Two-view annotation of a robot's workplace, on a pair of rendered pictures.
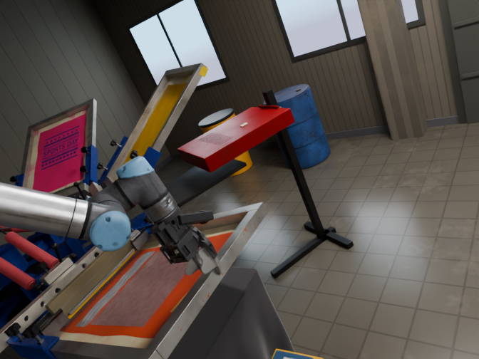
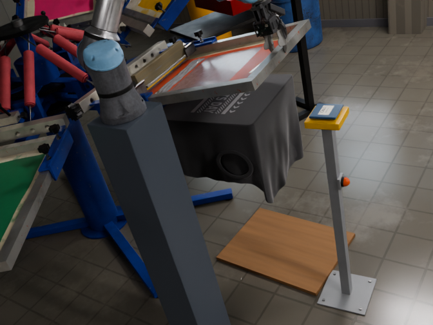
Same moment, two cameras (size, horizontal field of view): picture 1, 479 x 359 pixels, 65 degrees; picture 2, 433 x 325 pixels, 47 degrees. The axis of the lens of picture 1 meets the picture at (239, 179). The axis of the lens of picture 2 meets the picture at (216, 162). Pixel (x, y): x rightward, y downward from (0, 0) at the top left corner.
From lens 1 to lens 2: 1.12 m
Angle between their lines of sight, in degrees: 10
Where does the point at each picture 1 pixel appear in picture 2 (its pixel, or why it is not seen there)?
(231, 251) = (290, 41)
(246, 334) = (281, 115)
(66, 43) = not seen: outside the picture
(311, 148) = not seen: hidden behind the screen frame
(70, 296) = (147, 75)
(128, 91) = not seen: outside the picture
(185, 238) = (272, 19)
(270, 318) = (294, 115)
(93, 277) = (160, 66)
